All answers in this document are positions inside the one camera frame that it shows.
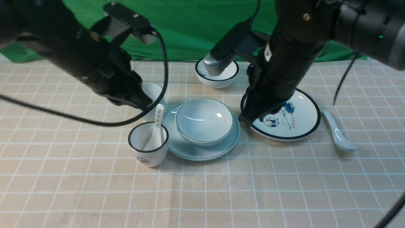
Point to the green backdrop cloth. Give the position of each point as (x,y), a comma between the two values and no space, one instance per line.
(190,28)

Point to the black-rimmed white cup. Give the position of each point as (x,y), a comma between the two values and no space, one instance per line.
(138,139)

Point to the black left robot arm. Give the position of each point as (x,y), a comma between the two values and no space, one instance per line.
(46,27)

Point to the plain white ceramic cup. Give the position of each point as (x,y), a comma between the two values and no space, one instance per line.
(153,91)

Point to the black-rimmed illustrated plate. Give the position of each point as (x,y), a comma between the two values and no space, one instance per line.
(298,118)

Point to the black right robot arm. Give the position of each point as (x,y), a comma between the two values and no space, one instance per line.
(373,28)

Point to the small black-rimmed white bowl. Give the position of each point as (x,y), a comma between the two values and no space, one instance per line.
(227,77)

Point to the plain white ceramic spoon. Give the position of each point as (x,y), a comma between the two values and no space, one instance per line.
(339,140)

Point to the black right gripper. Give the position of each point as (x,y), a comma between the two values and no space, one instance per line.
(278,77)

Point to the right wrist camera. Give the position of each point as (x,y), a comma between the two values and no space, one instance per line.
(240,41)

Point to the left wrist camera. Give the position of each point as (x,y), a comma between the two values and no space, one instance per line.
(120,22)

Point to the white spoon with print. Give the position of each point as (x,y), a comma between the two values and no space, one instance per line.
(156,139)

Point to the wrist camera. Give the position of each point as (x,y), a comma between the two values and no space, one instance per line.
(240,41)
(120,22)

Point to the beige checked tablecloth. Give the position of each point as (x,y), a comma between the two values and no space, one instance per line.
(57,173)

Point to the wide white bowl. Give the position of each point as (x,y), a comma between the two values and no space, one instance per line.
(204,121)

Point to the plain white plate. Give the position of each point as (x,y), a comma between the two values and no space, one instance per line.
(186,150)

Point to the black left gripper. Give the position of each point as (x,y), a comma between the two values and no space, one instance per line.
(105,68)

